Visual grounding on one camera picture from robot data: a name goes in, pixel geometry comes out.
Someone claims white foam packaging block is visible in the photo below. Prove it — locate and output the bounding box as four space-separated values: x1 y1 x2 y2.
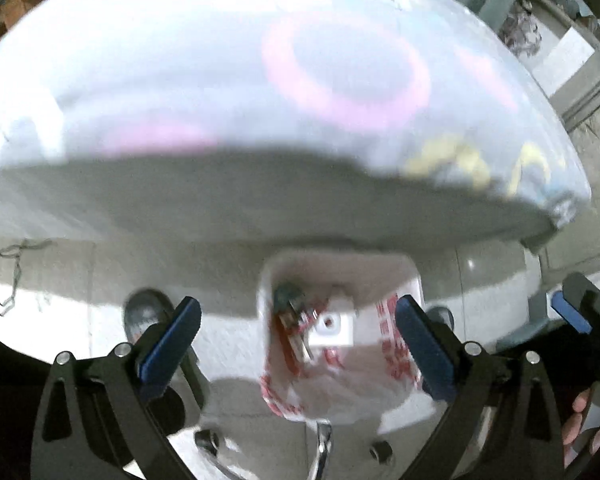
306 295 356 348

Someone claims teal cosmetics box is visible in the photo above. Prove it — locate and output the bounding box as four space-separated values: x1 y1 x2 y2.
273 282 304 313

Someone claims red white medicine box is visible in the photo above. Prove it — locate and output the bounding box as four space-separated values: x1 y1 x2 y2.
274 302 326 375

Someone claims white red trash bag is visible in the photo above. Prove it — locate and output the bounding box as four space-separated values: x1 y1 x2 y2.
257 249 422 425

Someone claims person right hand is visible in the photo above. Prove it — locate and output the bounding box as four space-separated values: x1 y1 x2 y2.
562 382 600 467

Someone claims dark slipper left foot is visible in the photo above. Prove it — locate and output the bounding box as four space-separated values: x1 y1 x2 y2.
123 288 208 408

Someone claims dark slipper foot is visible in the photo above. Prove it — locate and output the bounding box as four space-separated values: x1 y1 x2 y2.
123 288 208 408
426 306 455 333

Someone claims dark slipper right foot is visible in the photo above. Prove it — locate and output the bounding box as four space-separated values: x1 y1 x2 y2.
426 306 455 333

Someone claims circle patterned grey bedsheet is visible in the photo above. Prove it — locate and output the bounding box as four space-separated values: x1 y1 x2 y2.
0 0 592 248

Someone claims black cable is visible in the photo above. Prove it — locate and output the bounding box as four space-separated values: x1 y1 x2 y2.
0 236 54 317

